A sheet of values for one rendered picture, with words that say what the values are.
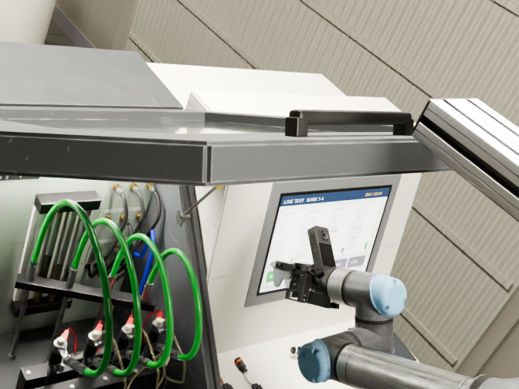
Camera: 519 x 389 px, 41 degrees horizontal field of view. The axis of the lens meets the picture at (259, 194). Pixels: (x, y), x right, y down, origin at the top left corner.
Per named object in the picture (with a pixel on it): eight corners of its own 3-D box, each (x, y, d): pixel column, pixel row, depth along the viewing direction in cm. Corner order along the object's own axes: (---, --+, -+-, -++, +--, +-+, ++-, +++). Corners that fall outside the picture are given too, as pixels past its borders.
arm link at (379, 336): (334, 373, 135) (333, 319, 134) (371, 360, 142) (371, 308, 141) (364, 384, 129) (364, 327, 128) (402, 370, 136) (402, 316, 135)
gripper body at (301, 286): (281, 298, 149) (321, 308, 140) (287, 258, 149) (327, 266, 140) (306, 299, 154) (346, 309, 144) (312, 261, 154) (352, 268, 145)
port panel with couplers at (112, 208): (89, 272, 175) (118, 174, 160) (84, 262, 177) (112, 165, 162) (134, 265, 183) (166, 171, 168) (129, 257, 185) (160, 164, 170)
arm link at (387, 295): (383, 325, 128) (383, 280, 128) (340, 314, 137) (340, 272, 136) (409, 317, 134) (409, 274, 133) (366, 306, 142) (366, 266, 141)
